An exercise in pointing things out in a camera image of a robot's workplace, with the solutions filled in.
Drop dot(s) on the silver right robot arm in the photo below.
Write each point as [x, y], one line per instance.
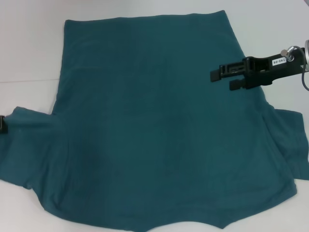
[307, 55]

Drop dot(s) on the teal blue t-shirt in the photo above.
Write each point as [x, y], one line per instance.
[154, 125]

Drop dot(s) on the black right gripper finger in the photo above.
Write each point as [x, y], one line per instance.
[227, 71]
[237, 84]

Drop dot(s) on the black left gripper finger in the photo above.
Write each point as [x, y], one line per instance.
[3, 124]

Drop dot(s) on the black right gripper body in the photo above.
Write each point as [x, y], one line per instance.
[268, 70]

